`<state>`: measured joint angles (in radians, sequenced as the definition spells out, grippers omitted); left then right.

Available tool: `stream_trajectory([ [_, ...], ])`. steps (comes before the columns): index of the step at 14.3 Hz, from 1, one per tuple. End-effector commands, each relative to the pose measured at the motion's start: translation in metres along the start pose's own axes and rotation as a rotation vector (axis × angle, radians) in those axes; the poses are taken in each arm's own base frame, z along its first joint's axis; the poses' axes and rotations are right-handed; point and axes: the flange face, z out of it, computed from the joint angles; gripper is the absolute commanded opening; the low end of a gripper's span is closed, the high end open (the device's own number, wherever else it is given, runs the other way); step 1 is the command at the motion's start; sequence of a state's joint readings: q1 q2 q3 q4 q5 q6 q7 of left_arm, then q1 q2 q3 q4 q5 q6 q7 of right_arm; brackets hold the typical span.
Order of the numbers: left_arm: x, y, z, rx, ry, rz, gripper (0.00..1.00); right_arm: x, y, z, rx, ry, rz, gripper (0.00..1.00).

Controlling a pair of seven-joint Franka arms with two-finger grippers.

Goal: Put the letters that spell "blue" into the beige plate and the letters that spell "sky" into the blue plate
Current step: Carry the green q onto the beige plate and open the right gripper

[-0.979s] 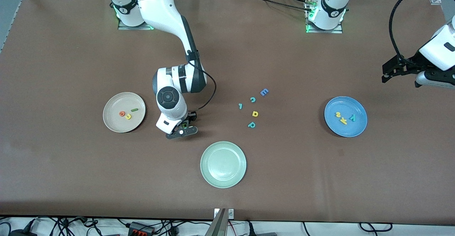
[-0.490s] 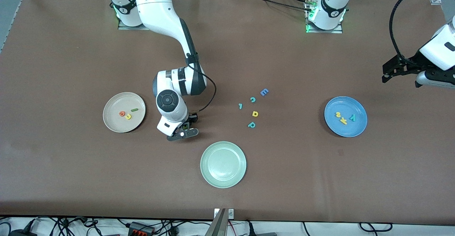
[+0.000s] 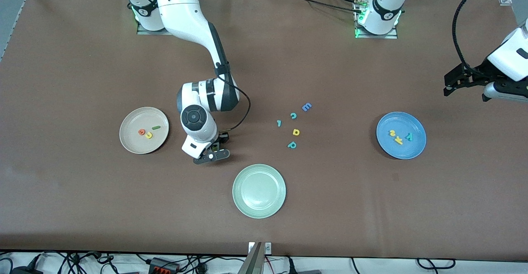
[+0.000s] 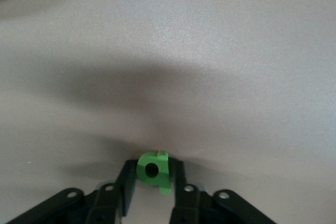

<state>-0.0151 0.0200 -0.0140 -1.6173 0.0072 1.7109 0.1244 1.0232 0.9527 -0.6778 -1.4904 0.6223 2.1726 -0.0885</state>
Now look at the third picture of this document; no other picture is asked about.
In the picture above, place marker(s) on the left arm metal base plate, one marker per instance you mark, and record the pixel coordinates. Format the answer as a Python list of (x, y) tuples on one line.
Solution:
[(377, 36)]

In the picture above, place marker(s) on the teal letter Y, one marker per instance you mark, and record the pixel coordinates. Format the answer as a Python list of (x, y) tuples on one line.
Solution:
[(408, 136)]

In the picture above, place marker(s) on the teal letter p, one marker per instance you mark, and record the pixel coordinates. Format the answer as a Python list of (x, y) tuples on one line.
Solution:
[(292, 145)]

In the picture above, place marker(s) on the black red power strip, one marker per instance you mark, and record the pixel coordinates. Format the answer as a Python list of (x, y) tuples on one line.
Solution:
[(163, 264)]

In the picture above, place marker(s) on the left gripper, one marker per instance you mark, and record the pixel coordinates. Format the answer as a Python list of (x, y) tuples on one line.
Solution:
[(477, 75)]

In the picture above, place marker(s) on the pale green plate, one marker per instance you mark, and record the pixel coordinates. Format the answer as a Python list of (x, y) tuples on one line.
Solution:
[(259, 191)]

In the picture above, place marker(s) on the beige brown plate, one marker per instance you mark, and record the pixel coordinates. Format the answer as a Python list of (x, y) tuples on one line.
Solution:
[(140, 117)]

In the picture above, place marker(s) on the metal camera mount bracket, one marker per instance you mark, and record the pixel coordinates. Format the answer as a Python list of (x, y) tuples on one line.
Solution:
[(253, 261)]

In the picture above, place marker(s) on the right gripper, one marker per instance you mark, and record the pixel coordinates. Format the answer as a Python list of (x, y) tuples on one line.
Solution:
[(219, 140)]

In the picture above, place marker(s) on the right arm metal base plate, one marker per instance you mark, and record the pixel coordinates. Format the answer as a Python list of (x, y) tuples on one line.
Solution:
[(148, 32)]

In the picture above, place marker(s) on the blue letter E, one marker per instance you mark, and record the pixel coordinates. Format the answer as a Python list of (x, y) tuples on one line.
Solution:
[(306, 107)]

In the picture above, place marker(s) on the blue plate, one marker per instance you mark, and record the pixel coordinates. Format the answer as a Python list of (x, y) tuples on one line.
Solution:
[(408, 152)]

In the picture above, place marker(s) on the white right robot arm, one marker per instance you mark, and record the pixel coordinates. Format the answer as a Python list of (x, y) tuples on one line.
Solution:
[(181, 5)]

